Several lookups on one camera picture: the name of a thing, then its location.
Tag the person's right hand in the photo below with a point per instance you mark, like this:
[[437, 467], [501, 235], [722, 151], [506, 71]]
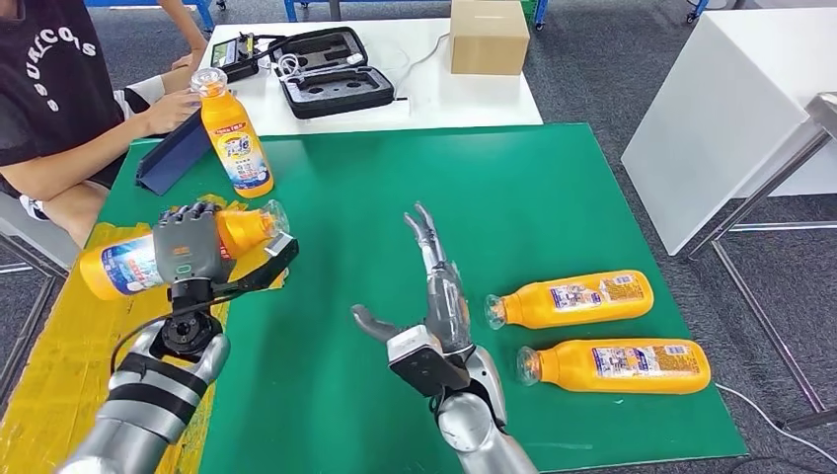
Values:
[[170, 112]]

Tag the person's left hand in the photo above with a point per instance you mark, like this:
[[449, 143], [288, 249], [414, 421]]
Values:
[[190, 60]]

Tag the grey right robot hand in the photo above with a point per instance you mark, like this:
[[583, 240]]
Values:
[[448, 307]]

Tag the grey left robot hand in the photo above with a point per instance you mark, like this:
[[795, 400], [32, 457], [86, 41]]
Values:
[[190, 248]]

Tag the orange detergent bottle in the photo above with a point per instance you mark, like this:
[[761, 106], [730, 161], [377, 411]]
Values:
[[111, 275], [582, 313], [238, 144], [628, 383]]

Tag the person's left forearm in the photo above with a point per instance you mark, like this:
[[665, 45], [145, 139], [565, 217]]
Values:
[[186, 23]]

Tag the person's right forearm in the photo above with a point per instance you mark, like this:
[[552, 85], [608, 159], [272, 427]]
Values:
[[65, 163]]

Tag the black device with green screen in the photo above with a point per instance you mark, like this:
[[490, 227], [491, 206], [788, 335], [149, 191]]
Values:
[[238, 55]]

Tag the green table mat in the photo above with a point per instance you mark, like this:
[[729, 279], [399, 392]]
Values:
[[425, 183]]

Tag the person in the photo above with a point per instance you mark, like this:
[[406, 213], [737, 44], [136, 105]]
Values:
[[46, 72]]

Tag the black foam-lined case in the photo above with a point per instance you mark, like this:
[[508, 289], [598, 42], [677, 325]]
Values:
[[337, 90]]

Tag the grey seat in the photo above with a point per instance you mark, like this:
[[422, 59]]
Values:
[[33, 232]]

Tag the yellow tape patch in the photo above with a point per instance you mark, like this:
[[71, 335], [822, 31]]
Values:
[[52, 392]]

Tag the white table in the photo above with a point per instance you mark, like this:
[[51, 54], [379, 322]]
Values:
[[458, 104]]

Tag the cardboard box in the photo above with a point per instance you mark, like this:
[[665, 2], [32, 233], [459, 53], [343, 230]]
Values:
[[489, 40]]

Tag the white cabinet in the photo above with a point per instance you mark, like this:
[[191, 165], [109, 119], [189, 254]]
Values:
[[719, 118]]

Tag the blue metal cart frame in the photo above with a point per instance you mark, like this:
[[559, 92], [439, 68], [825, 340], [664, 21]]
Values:
[[698, 10], [204, 13], [292, 8]]

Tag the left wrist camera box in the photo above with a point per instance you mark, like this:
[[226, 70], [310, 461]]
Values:
[[268, 265]]

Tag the grey metal frame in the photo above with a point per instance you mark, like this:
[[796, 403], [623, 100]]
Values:
[[33, 327]]

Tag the steel stand frame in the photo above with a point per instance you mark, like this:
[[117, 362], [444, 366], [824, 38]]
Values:
[[765, 193]]

